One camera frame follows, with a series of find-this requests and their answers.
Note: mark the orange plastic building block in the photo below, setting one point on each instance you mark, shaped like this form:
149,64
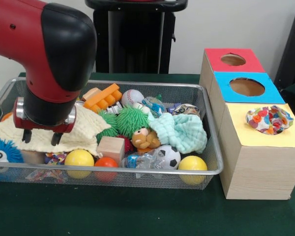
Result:
102,97

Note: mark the blue spiky toy with eyes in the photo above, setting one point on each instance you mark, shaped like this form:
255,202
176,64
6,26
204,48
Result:
5,148

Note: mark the colourful polka-dot cloth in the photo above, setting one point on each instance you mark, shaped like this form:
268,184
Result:
269,120

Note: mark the wooden cube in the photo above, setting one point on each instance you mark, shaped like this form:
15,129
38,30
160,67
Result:
110,148

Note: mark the shallow mesh bin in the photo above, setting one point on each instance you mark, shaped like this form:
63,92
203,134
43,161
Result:
162,179

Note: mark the small soccer ball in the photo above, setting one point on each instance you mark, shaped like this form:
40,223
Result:
170,156

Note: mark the orange ball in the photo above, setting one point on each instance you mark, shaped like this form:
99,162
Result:
106,162

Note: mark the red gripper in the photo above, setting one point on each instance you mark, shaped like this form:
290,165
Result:
44,129

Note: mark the yellow ball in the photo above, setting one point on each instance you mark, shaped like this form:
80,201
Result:
192,163
79,157

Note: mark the mint waffle cloth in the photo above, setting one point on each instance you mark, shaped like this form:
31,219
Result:
184,132

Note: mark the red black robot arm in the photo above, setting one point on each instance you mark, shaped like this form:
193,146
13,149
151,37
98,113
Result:
27,29

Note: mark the cream waffle cloth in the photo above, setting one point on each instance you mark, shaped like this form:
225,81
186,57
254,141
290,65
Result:
88,123

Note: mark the wooden box with three holes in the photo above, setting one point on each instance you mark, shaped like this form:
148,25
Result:
260,172

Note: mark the green spiky toy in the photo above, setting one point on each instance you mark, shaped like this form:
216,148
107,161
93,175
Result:
131,119

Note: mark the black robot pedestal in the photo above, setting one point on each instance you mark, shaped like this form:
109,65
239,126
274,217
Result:
135,37

